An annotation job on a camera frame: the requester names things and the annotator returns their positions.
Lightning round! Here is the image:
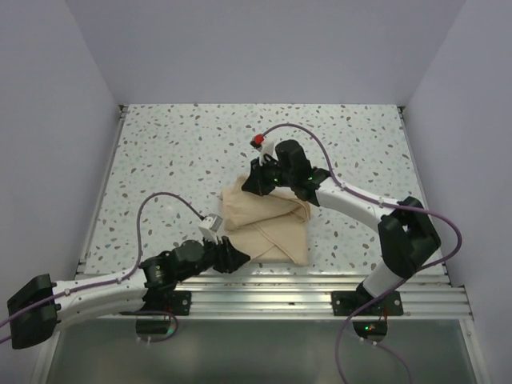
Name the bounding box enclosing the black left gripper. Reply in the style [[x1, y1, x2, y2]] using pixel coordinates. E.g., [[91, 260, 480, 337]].
[[177, 231, 250, 282]]

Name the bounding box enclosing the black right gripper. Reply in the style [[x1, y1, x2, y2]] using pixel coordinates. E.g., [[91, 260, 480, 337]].
[[243, 154, 295, 197]]

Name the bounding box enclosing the beige cloth mat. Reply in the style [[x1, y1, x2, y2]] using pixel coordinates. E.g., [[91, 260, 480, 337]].
[[221, 175, 311, 266]]

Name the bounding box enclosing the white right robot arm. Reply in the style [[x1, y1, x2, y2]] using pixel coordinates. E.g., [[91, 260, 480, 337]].
[[242, 134, 441, 314]]

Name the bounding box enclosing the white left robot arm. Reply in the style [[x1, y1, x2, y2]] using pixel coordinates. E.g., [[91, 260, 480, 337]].
[[5, 237, 250, 350]]

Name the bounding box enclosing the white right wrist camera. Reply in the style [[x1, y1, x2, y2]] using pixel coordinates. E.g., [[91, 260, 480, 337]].
[[258, 140, 274, 166]]

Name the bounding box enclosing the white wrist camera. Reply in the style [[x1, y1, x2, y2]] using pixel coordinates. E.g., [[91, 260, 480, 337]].
[[198, 214, 223, 243], [258, 140, 274, 166]]

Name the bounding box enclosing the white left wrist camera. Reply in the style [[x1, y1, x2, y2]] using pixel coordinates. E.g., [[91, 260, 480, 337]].
[[198, 214, 223, 243]]

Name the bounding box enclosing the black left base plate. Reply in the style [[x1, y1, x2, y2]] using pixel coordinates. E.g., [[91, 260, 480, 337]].
[[141, 290, 192, 316]]

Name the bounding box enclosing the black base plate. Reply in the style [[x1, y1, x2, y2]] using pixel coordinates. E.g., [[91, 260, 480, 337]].
[[330, 291, 404, 317], [141, 290, 192, 316]]

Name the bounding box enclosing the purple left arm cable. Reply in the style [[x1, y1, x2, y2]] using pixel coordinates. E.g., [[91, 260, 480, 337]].
[[0, 192, 209, 345]]

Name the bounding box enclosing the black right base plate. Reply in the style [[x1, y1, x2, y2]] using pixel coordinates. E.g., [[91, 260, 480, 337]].
[[330, 291, 404, 317]]

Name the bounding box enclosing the aluminium rail frame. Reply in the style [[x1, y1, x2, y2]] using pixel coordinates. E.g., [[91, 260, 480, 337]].
[[30, 104, 491, 384]]

